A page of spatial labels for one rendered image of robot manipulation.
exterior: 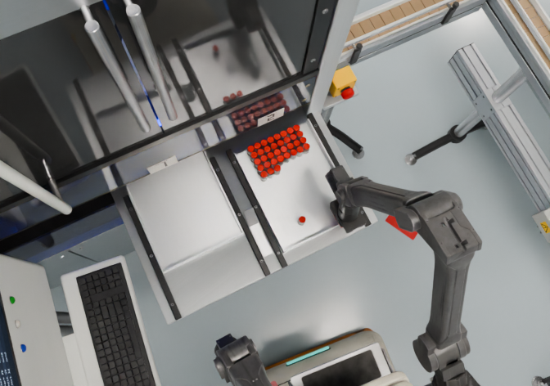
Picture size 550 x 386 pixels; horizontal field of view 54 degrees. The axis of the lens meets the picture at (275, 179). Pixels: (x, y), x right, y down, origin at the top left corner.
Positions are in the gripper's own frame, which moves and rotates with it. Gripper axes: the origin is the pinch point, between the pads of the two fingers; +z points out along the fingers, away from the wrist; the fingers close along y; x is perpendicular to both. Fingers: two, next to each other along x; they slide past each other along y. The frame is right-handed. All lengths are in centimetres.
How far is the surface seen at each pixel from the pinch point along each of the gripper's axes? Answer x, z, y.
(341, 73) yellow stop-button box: -18.1, -18.7, 36.6
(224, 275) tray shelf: 39.0, 2.3, 3.1
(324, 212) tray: 3.5, 1.9, 6.6
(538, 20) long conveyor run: -91, -6, 31
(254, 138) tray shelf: 12.4, -3.8, 37.0
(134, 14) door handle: 33, -96, 13
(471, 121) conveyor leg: -85, 55, 31
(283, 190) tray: 11.8, -0.4, 17.9
